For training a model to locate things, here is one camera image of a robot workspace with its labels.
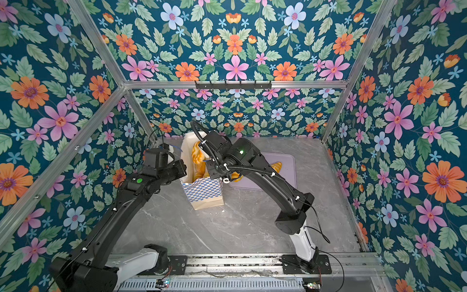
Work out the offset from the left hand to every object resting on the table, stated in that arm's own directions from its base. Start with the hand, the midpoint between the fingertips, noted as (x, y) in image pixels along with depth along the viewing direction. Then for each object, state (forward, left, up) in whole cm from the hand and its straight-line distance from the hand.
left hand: (189, 161), depth 74 cm
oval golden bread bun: (+11, +1, -22) cm, 24 cm away
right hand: (-7, -11, +4) cm, 14 cm away
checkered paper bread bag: (-9, -4, -13) cm, 16 cm away
